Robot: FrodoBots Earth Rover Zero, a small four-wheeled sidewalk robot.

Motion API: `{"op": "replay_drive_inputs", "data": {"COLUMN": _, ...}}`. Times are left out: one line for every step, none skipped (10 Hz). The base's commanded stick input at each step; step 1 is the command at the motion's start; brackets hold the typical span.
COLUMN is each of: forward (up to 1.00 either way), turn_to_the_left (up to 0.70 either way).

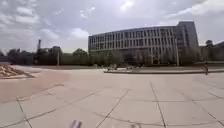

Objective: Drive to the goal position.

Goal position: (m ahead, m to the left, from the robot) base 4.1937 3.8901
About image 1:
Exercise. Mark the long curved grey building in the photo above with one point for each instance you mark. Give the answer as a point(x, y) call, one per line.
point(146, 40)

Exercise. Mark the tree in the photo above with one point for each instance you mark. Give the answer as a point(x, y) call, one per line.
point(209, 43)

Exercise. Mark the row of trees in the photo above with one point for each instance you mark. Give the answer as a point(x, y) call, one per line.
point(46, 56)

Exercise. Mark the person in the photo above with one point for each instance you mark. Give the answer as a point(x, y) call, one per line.
point(206, 67)

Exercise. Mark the robot's own part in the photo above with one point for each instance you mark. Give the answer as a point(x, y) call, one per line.
point(76, 124)
point(136, 126)

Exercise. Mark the row of bushes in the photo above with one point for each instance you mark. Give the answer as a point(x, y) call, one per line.
point(133, 59)

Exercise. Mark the distant tower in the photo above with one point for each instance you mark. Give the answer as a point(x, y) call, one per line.
point(39, 45)

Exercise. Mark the pole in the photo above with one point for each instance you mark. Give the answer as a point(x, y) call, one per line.
point(57, 58)

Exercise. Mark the pale stone slab plaza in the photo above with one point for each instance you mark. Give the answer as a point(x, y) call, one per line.
point(133, 96)

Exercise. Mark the low stone kerb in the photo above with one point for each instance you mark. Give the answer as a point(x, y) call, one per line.
point(160, 71)

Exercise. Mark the pile of wooden planks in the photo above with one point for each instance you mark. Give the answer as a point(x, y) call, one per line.
point(9, 71)

